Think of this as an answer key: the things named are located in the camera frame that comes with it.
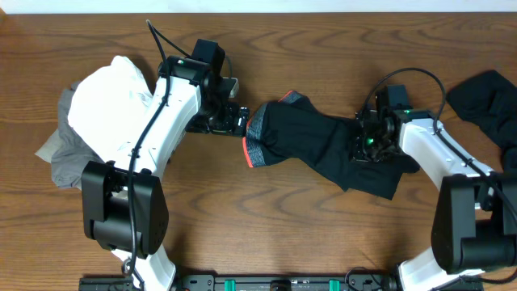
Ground black leggings with red waistband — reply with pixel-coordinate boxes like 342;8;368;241
242;91;420;200

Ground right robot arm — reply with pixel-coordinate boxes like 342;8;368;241
347;108;516;290

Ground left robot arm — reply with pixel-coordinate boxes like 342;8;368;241
68;53;249;290

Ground white crumpled garment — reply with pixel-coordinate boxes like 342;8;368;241
68;56;153;161

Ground black garment at right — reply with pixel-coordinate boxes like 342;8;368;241
447;70;516;173

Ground grey crumpled garment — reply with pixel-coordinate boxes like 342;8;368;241
35;82;103;190

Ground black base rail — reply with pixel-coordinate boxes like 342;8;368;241
78;273;484;291

